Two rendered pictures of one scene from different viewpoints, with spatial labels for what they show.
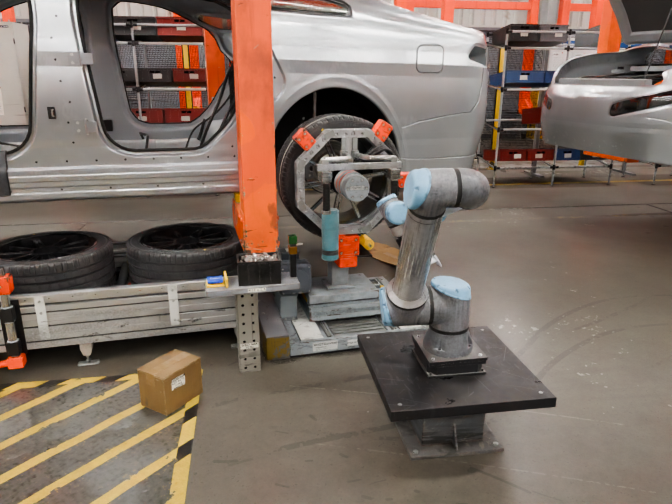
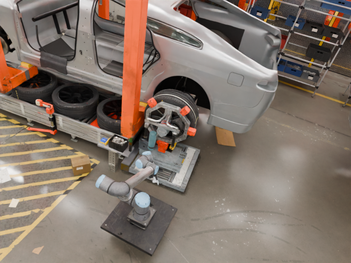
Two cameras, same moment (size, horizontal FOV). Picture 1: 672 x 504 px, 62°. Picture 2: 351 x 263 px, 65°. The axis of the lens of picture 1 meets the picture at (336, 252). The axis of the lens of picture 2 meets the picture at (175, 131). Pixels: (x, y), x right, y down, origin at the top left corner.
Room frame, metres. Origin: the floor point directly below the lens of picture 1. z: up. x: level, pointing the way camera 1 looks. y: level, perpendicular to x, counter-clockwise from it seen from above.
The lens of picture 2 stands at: (0.58, -1.33, 2.92)
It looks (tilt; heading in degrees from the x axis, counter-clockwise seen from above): 40 degrees down; 27
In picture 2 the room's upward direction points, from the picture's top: 12 degrees clockwise
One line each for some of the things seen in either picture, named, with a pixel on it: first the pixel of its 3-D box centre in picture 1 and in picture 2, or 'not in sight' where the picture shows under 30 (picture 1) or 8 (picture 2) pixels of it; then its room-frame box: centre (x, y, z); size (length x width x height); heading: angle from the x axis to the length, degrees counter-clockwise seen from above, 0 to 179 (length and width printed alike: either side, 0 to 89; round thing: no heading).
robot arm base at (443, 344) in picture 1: (448, 334); (141, 210); (1.97, -0.44, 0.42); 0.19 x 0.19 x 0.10
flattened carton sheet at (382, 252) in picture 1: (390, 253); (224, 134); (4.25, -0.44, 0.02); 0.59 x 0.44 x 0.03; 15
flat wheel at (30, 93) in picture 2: not in sight; (34, 86); (2.64, 2.25, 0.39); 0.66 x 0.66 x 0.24
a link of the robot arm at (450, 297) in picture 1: (447, 302); (141, 202); (1.96, -0.42, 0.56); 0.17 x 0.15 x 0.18; 95
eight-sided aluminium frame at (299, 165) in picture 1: (347, 182); (166, 123); (2.86, -0.06, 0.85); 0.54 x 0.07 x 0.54; 105
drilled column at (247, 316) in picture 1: (247, 328); (113, 158); (2.46, 0.42, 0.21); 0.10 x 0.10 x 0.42; 15
